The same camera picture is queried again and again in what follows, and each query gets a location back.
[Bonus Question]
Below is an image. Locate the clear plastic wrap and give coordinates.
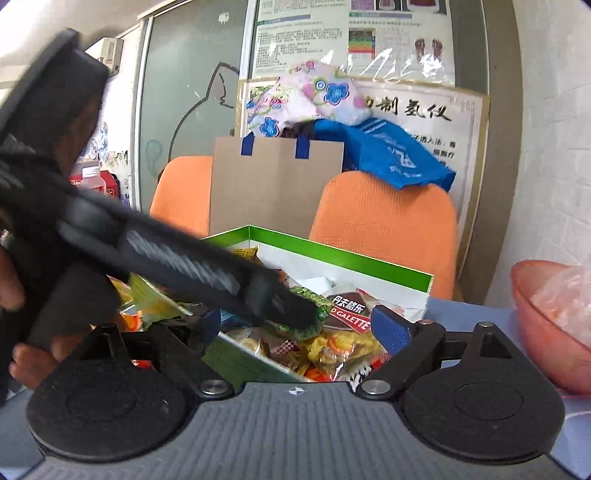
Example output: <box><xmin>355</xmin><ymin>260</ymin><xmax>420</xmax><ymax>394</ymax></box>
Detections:
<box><xmin>531</xmin><ymin>265</ymin><xmax>591</xmax><ymax>352</ymax></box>

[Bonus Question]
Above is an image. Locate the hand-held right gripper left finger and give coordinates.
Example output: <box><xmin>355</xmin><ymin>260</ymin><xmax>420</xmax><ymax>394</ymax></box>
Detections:
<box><xmin>69</xmin><ymin>308</ymin><xmax>235</xmax><ymax>399</ymax></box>

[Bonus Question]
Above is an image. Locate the brown cardboard sheet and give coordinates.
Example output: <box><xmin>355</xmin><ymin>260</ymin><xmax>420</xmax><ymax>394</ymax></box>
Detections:
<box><xmin>209</xmin><ymin>131</ymin><xmax>346</xmax><ymax>241</ymax></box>

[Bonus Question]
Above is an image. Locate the white wall box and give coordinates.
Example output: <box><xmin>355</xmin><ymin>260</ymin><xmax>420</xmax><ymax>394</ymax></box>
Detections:
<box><xmin>99</xmin><ymin>38</ymin><xmax>124</xmax><ymax>73</ymax></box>

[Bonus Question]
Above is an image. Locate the dark green patterned snack packet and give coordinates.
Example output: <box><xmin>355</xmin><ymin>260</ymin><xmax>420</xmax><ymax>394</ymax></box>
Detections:
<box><xmin>276</xmin><ymin>285</ymin><xmax>331</xmax><ymax>343</ymax></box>

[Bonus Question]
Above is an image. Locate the blue plastic bag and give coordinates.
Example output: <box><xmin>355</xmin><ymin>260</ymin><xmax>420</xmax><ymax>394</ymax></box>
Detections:
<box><xmin>314</xmin><ymin>117</ymin><xmax>457</xmax><ymax>191</ymax></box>

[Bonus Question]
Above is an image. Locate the floral cloth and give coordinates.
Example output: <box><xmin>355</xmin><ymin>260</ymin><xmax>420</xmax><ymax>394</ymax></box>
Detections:
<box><xmin>245</xmin><ymin>60</ymin><xmax>374</xmax><ymax>139</ymax></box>

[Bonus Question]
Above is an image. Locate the orange chair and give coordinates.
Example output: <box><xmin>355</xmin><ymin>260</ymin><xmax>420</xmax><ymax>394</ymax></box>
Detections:
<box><xmin>308</xmin><ymin>172</ymin><xmax>459</xmax><ymax>301</ymax></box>
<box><xmin>148</xmin><ymin>156</ymin><xmax>215</xmax><ymax>238</ymax></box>

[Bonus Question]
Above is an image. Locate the person's left hand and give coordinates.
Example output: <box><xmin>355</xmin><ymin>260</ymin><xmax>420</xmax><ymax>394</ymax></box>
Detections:
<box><xmin>0</xmin><ymin>249</ymin><xmax>90</xmax><ymax>392</ymax></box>

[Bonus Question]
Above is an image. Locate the pink plastic bowl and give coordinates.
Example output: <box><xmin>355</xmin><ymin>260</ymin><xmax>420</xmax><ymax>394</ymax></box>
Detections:
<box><xmin>510</xmin><ymin>260</ymin><xmax>591</xmax><ymax>395</ymax></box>

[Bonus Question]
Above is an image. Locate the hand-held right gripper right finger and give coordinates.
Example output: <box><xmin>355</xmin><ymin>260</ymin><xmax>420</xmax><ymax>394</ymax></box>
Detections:
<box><xmin>359</xmin><ymin>305</ymin><xmax>532</xmax><ymax>400</ymax></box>

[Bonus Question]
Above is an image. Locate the blue tablecloth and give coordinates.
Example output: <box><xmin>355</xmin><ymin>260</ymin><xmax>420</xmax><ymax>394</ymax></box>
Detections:
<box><xmin>0</xmin><ymin>295</ymin><xmax>591</xmax><ymax>480</ymax></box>

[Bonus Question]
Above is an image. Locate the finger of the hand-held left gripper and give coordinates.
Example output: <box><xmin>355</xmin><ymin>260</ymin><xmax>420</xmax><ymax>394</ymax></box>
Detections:
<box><xmin>117</xmin><ymin>222</ymin><xmax>320</xmax><ymax>332</ymax></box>

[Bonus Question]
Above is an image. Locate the red white container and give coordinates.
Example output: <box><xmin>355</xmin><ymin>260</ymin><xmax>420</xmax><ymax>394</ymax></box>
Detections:
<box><xmin>69</xmin><ymin>159</ymin><xmax>122</xmax><ymax>200</ymax></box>

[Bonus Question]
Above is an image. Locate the green cardboard box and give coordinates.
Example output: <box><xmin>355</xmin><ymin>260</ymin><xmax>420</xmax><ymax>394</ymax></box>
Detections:
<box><xmin>106</xmin><ymin>224</ymin><xmax>435</xmax><ymax>385</ymax></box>

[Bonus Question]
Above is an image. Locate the wall poster with charts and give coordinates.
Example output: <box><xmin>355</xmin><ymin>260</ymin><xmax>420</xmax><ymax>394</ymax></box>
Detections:
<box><xmin>252</xmin><ymin>0</ymin><xmax>456</xmax><ymax>87</ymax></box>

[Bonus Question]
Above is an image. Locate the framed calligraphy poster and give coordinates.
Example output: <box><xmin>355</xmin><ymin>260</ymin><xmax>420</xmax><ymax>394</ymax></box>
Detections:
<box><xmin>238</xmin><ymin>78</ymin><xmax>491</xmax><ymax>278</ymax></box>

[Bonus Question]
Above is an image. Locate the frosted glass partition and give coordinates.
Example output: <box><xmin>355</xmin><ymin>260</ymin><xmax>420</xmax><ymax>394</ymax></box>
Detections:
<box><xmin>139</xmin><ymin>0</ymin><xmax>251</xmax><ymax>217</ymax></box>

